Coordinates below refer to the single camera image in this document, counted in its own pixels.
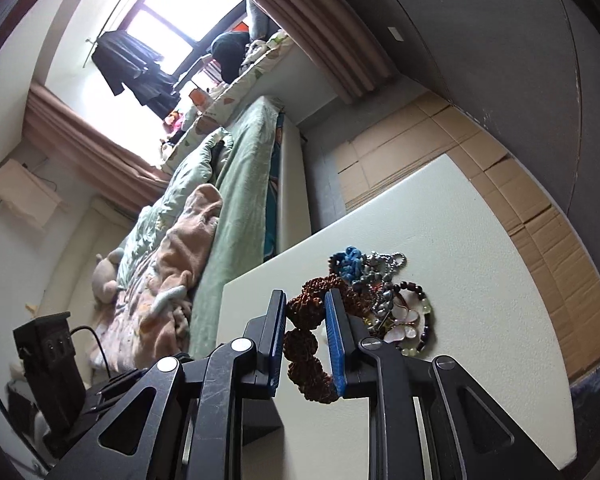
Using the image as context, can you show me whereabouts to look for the flattened cardboard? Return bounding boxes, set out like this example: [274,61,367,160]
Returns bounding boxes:
[332,90,600,386]

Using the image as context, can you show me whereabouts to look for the black cable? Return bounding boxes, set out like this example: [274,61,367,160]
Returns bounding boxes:
[69,326,113,377]

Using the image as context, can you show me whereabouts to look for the beige plush toy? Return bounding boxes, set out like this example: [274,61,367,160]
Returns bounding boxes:
[91,247,126,306]

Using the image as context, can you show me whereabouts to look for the small white folding table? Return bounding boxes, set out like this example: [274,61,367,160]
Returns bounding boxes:
[172,55,217,96]

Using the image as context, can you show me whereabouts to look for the beige hanging cloth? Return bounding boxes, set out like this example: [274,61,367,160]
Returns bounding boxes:
[0,158,63,233]

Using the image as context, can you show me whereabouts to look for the blue chain bracelet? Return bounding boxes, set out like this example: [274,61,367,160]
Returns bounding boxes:
[328,246,368,283]

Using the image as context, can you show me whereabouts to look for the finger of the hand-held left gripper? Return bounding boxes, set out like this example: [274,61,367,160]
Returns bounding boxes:
[82,367,148,413]

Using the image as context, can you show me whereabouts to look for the printed window seat cushion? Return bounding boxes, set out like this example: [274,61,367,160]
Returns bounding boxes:
[160,30,296,171]

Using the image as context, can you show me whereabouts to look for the curtain rod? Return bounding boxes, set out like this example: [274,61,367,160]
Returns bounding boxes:
[82,0,153,68]

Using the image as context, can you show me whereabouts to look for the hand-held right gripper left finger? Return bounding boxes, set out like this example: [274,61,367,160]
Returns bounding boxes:
[45,289,287,480]

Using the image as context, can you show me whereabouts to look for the pink curtain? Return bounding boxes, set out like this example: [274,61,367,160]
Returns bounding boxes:
[22,82,173,216]
[225,0,398,106]

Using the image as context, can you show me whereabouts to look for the bed with green sheet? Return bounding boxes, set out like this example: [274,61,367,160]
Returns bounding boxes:
[87,95,313,376]

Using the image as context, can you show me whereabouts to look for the grey pillow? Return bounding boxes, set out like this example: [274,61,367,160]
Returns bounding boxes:
[245,0,276,43]

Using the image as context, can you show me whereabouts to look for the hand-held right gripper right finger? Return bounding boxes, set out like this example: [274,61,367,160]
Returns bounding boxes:
[324,288,566,480]

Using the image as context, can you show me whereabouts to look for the silver mouse figure keychain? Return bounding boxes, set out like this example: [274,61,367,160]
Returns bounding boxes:
[360,250,408,311]

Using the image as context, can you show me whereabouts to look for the pink fleece blanket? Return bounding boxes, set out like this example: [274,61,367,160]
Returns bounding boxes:
[92,183,224,368]

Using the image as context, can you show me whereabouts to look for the light green quilt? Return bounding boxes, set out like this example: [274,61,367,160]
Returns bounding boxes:
[115,127,236,286]

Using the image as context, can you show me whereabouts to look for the dark bead bracelet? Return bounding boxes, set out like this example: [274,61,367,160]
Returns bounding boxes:
[375,281,437,357]

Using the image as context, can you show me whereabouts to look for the brown seed bead bracelet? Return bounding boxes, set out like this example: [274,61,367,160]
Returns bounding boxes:
[284,276,378,404]

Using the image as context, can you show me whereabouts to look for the dark hanging clothes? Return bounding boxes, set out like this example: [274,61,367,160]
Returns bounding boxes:
[91,30,178,118]

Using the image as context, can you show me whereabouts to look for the white printed cloth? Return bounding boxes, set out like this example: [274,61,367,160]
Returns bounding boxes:
[240,40,273,73]

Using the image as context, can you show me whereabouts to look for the dark blue bag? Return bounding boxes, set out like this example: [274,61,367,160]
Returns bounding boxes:
[211,31,253,83]

